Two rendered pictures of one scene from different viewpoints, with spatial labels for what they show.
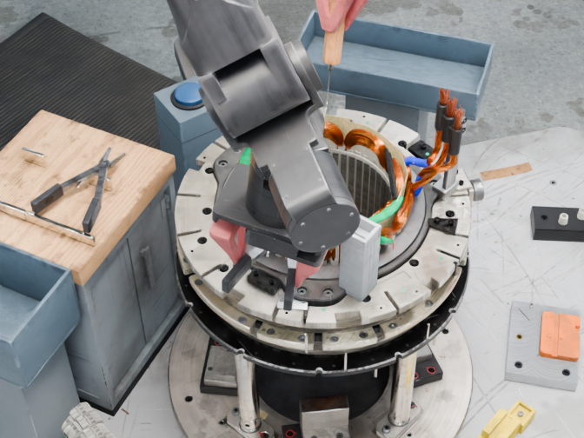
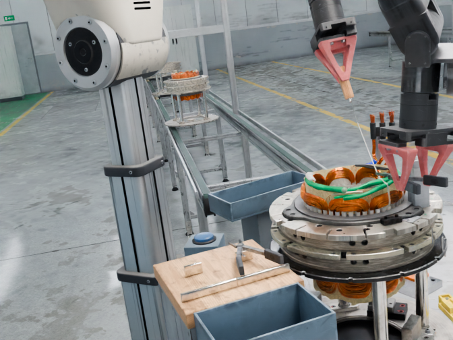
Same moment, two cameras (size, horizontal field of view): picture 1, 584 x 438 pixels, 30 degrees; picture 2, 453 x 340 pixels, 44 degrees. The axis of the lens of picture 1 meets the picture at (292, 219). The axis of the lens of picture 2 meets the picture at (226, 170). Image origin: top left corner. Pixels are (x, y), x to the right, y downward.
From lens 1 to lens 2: 102 cm
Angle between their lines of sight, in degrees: 50
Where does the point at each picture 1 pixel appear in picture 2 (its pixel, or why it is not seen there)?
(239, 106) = (437, 26)
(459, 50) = (279, 181)
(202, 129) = not seen: hidden behind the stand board
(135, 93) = not seen: outside the picture
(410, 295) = (436, 197)
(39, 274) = (274, 306)
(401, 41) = (253, 189)
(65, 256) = (285, 281)
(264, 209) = (429, 117)
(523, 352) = (411, 285)
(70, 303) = (304, 311)
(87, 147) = (207, 258)
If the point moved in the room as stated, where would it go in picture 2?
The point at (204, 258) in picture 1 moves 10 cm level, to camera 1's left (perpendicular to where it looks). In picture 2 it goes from (353, 231) to (320, 254)
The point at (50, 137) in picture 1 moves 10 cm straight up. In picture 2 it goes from (180, 266) to (172, 211)
